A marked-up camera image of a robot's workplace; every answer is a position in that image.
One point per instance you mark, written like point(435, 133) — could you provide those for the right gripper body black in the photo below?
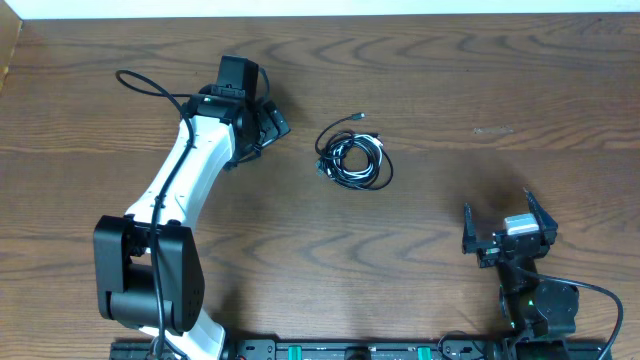
point(488, 255)

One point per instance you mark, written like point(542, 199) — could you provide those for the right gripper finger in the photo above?
point(547, 225)
point(469, 237)

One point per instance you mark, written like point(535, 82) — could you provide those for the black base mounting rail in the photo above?
point(455, 348)

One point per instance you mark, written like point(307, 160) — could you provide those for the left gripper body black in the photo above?
point(269, 126)

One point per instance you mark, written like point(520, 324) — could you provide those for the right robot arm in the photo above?
point(537, 309)

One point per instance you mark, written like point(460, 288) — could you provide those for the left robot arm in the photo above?
point(148, 273)

